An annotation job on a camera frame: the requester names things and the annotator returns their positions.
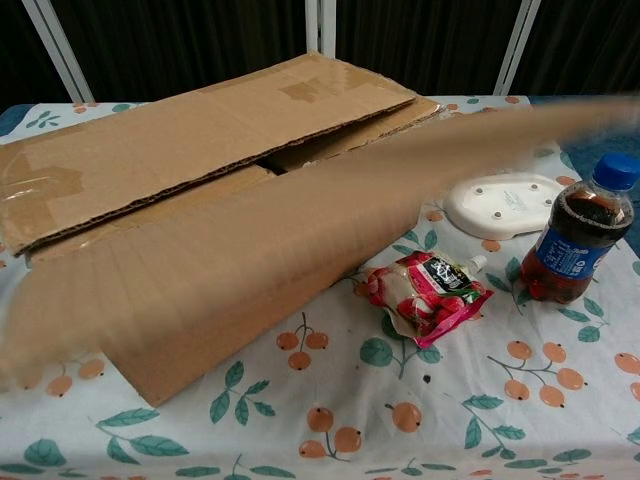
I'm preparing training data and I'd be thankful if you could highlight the brown cardboard box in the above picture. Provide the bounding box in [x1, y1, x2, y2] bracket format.
[0, 49, 640, 409]

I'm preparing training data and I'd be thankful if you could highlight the red fruit jelly pouch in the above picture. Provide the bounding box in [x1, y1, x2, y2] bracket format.
[353, 251, 495, 350]

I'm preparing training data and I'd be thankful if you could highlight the floral fruit print tablecloth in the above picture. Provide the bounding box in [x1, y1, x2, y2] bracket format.
[0, 94, 640, 480]

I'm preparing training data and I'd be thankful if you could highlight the white oval dish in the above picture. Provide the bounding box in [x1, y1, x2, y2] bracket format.
[443, 171, 566, 241]

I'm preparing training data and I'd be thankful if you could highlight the black pleated curtain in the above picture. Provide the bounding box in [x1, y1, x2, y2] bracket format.
[0, 0, 72, 110]
[509, 0, 640, 99]
[333, 0, 526, 97]
[49, 0, 309, 105]

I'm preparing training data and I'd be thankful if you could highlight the cola bottle with blue cap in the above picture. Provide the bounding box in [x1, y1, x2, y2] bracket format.
[519, 153, 640, 305]

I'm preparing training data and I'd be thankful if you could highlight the white frame pole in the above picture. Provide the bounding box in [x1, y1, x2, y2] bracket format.
[304, 0, 337, 59]
[492, 0, 542, 97]
[22, 0, 95, 104]

